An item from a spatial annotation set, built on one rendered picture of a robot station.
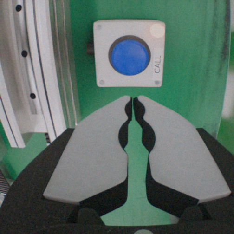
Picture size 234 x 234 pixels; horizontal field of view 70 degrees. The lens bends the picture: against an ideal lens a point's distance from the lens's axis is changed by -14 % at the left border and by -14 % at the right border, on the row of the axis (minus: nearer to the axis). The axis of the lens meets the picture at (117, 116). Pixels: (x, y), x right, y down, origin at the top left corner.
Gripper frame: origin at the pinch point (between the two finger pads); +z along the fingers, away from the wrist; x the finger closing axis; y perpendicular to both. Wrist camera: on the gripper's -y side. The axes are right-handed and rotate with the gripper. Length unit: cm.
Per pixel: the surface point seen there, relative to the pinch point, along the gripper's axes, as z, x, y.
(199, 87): 16.6, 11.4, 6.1
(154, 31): 9.5, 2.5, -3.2
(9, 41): 11.1, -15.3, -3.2
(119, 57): 9.2, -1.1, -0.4
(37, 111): 10.9, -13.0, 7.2
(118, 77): 10.6, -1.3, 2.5
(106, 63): 10.6, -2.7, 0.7
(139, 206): 16.7, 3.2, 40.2
